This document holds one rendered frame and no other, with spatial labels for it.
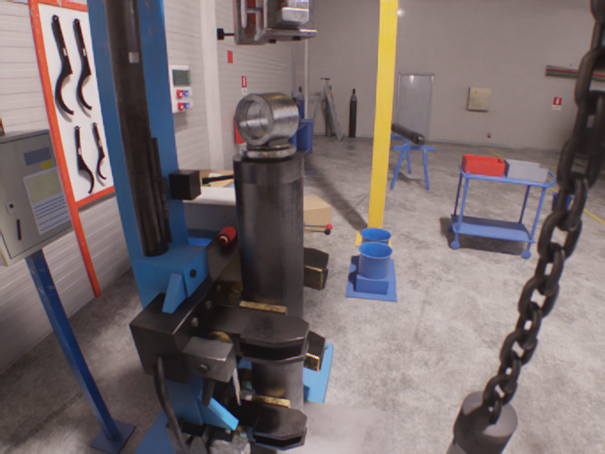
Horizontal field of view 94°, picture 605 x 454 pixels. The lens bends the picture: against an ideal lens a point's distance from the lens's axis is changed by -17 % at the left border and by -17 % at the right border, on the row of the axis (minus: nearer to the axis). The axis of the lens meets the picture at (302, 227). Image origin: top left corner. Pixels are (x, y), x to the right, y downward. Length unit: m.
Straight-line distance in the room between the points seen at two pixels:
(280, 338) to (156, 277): 0.42
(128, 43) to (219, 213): 0.80
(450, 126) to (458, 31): 3.00
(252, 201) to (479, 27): 11.60
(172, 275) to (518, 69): 12.14
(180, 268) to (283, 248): 0.31
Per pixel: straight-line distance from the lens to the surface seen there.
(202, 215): 1.53
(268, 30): 0.76
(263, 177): 0.93
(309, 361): 1.64
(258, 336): 1.01
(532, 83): 12.73
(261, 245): 1.01
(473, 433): 0.25
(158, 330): 0.97
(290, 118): 0.97
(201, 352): 0.99
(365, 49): 11.72
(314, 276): 1.33
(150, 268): 1.09
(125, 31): 1.01
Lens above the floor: 1.67
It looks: 24 degrees down
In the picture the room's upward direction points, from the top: straight up
